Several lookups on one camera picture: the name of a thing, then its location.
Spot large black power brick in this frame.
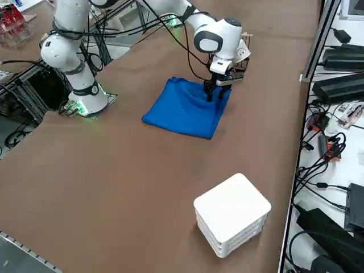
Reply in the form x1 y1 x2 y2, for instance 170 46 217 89
296 208 364 273

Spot small black power adapter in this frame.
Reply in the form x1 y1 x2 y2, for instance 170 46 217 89
333 28 353 44

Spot aluminium profile post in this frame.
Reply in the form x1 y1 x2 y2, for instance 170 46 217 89
300 0 342 83

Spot metal table edge rail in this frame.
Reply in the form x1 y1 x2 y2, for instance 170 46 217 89
0 229 63 273

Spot long black power adapter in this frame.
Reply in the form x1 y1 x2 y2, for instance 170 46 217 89
323 48 364 70
312 73 364 105

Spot black cable with inline box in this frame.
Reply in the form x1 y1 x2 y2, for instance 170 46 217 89
295 176 350 192

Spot aluminium side frame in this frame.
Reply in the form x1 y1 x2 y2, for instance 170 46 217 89
0 61 72 129

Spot clear shelf with red packets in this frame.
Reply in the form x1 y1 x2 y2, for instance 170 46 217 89
0 4 36 51

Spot red black electronic module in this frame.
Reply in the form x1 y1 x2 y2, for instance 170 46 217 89
308 112 330 132

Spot orange black connector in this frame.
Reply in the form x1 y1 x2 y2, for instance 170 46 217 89
317 134 344 162

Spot white framed monitor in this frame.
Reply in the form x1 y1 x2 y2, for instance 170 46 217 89
340 0 364 21

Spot printed cards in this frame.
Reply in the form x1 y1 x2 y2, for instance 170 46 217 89
337 102 364 130

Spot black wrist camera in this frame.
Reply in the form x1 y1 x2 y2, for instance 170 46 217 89
216 71 245 86

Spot white stacked drawer box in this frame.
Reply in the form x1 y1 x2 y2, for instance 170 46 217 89
193 172 272 259

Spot blue towel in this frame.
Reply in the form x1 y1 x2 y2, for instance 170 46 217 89
141 76 233 140

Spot black box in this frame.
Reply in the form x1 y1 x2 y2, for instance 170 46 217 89
344 183 364 231

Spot black wire wooden cup rack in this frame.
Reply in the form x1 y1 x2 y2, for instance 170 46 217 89
230 32 254 73

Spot white smiley face cup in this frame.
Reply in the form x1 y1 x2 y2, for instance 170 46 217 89
235 39 252 63

